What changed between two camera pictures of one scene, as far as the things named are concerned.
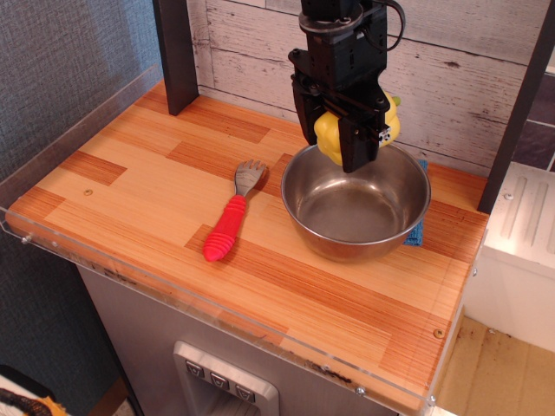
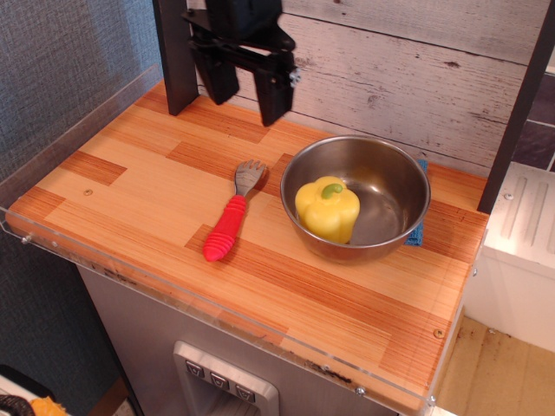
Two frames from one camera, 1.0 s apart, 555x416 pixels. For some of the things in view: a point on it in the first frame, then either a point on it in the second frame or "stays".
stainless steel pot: [355, 216] stays
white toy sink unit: [512, 288] stays
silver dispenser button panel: [209, 386] stays
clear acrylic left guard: [28, 175] stays
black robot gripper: [344, 70] -> [246, 32]
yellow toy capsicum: [327, 131] -> [328, 209]
